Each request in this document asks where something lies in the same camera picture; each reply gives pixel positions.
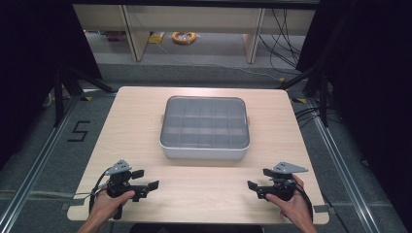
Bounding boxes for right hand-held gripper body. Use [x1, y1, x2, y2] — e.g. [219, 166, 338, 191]
[256, 161, 309, 202]

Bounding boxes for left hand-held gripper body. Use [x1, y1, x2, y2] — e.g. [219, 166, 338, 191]
[105, 158, 151, 221]

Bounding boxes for person's right hand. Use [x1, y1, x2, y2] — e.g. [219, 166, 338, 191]
[265, 174, 314, 225]

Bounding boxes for person's left hand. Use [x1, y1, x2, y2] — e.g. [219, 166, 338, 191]
[88, 189, 136, 225]

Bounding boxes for grey tape piece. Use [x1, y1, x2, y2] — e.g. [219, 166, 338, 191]
[312, 204, 330, 215]
[60, 196, 86, 212]

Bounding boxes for person's dark clothing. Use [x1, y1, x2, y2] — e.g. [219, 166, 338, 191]
[128, 222, 265, 233]

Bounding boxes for white compartment box, clear lid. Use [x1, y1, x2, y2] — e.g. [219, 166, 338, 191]
[158, 95, 252, 160]

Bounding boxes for black metal stand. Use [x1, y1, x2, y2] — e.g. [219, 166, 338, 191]
[276, 63, 330, 128]
[52, 63, 119, 128]

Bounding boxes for yellow packet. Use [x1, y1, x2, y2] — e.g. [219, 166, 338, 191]
[148, 31, 166, 45]

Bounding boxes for black curtain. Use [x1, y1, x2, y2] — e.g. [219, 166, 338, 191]
[295, 0, 412, 225]
[0, 0, 103, 171]

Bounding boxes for dark purple item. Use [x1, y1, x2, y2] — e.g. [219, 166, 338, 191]
[106, 30, 127, 43]

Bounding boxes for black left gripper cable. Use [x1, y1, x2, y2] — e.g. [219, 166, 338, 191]
[88, 167, 112, 216]

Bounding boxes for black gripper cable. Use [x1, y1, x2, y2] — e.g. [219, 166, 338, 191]
[293, 183, 315, 224]
[88, 167, 112, 216]

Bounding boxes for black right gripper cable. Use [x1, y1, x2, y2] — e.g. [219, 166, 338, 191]
[293, 183, 315, 224]

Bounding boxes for aluminium floor rail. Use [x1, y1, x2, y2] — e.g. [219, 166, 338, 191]
[305, 96, 384, 233]
[0, 93, 83, 233]

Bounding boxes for black floor cables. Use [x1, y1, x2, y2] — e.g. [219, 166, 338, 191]
[293, 106, 343, 125]

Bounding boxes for grey floor cable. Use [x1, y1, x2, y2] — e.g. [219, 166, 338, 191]
[0, 189, 95, 200]

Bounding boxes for bundle of black cables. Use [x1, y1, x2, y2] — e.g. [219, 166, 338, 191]
[257, 8, 303, 71]

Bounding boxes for orange cable coil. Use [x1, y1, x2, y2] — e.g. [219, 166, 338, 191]
[171, 30, 198, 46]

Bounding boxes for light wooden desk frame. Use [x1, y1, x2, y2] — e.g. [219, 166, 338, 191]
[72, 3, 318, 64]

